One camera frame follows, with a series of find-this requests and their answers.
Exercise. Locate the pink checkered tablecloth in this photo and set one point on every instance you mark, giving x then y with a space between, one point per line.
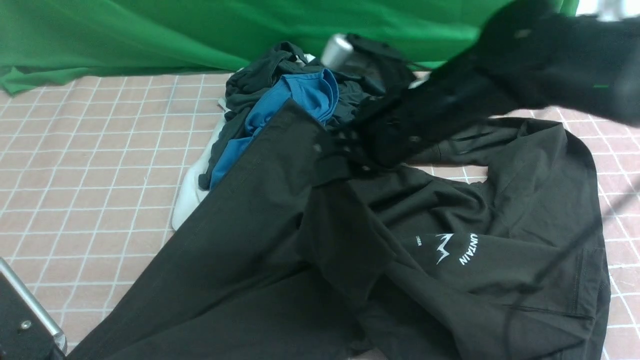
90 172

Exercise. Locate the green backdrop cloth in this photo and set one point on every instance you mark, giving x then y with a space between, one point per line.
47 42

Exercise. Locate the white shirt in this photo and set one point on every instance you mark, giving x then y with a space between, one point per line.
187 200

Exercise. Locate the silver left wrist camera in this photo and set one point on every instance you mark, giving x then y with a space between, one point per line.
27 330

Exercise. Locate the dark teal gray shirt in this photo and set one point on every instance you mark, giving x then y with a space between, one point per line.
353 90

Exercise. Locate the dark gray long-sleeved shirt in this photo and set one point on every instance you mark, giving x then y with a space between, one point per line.
272 267

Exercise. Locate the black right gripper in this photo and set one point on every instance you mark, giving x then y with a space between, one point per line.
390 130

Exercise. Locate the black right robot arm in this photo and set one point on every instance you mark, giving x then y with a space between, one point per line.
527 56

